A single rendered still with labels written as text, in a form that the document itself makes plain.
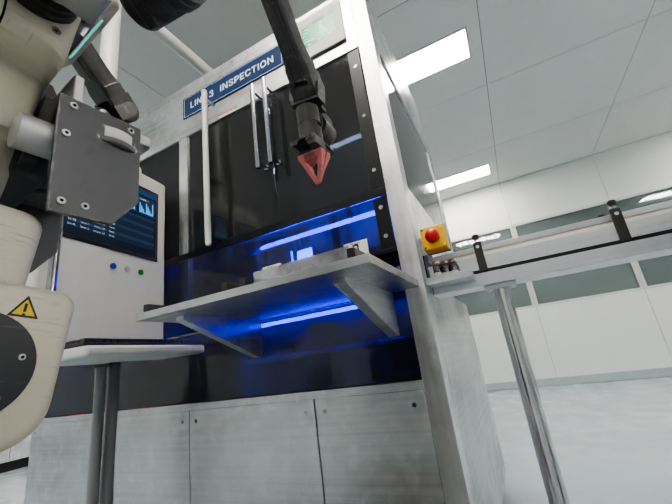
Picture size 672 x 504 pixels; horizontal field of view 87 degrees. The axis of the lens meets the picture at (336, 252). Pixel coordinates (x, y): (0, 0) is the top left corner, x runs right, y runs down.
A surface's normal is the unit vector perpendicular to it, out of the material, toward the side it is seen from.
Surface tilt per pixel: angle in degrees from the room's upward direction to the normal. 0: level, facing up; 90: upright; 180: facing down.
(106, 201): 90
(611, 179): 90
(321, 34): 90
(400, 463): 90
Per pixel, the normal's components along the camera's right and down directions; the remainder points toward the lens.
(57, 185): 0.83, -0.26
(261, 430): -0.45, -0.21
